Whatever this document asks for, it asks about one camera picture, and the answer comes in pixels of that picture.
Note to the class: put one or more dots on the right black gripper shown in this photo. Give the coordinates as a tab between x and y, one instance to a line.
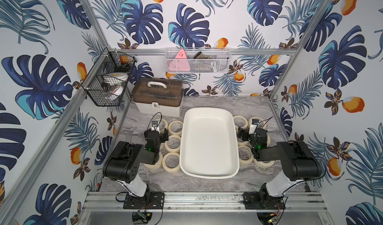
245	133

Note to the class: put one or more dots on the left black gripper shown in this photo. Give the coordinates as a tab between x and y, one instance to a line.
152	136

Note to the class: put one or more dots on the white plastic storage tray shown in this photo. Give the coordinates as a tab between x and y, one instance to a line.
209	148

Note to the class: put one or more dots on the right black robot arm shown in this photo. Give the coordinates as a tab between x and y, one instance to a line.
297	161

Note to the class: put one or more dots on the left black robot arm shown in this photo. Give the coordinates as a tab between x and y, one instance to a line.
123	164

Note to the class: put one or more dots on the brown lidded storage case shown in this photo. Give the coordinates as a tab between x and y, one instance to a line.
153	95

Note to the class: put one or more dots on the white item in basket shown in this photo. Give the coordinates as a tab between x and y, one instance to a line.
113	84

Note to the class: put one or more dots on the pink triangular item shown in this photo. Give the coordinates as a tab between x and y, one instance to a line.
180	63

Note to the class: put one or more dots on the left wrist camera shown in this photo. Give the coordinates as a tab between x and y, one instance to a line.
155	125

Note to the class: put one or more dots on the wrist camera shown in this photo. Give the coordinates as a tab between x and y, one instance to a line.
155	125
253	126

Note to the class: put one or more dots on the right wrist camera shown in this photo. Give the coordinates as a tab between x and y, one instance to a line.
253	126

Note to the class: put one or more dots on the black wire basket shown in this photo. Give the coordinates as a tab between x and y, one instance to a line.
108	62

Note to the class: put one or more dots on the white mesh wall basket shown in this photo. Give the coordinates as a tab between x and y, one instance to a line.
203	60

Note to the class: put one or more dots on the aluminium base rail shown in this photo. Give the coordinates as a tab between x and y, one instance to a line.
206	202

